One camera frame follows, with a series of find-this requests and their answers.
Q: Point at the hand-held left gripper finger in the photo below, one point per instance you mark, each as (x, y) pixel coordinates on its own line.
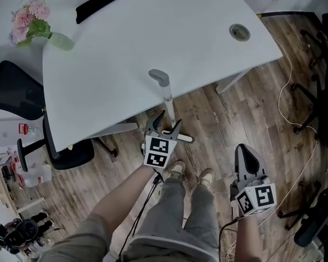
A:
(158, 121)
(176, 130)

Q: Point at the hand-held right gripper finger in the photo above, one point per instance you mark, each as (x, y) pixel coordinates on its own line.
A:
(252, 164)
(239, 160)

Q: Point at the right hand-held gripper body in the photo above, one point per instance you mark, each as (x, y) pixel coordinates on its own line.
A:
(258, 198)

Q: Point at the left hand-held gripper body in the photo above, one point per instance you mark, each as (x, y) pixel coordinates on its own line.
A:
(156, 151)

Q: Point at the person's left forearm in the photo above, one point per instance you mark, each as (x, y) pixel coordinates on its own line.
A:
(125, 192)

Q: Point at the person's right forearm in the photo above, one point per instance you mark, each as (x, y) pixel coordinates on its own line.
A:
(247, 239)

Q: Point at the beige left shoe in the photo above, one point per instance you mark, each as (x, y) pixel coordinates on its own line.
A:
(176, 169)

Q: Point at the beige shoe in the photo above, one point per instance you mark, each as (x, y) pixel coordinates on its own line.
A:
(176, 169)
(207, 176)

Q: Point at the beige right shoe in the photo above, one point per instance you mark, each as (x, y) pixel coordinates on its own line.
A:
(207, 176)

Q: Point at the black office chair with castors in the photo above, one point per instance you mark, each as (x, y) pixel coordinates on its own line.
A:
(311, 225)

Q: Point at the grey trousers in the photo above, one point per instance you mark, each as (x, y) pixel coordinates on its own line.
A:
(169, 214)

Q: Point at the white table leg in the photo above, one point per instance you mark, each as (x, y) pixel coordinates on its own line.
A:
(229, 83)

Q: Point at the olive shirt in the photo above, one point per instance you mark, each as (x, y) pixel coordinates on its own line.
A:
(76, 241)

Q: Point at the green glass vase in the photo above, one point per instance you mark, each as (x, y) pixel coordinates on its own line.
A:
(61, 42)

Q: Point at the clear box with red latches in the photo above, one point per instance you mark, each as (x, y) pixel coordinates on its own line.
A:
(30, 130)

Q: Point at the black wrist rest pad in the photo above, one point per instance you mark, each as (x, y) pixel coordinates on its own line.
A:
(106, 3)

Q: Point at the black mesh office chair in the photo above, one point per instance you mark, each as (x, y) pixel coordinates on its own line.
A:
(13, 91)

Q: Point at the pink flower bouquet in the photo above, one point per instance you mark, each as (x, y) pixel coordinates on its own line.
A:
(30, 20)

